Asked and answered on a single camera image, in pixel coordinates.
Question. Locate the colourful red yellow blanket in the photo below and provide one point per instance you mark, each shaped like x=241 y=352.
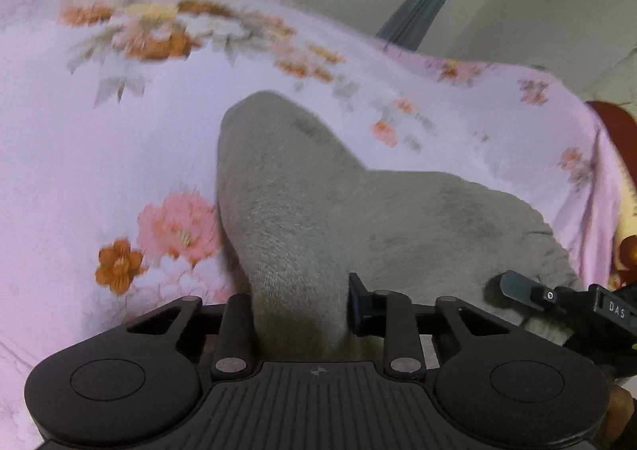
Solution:
x=621 y=127

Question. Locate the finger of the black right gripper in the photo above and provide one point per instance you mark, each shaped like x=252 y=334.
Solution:
x=560 y=302

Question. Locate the pink floral bed sheet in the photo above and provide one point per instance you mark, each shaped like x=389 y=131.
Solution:
x=110 y=114

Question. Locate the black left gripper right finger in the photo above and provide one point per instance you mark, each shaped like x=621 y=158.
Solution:
x=394 y=318

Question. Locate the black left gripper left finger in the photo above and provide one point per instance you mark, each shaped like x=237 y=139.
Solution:
x=236 y=349

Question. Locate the grey pants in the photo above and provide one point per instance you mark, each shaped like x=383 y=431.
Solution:
x=301 y=215

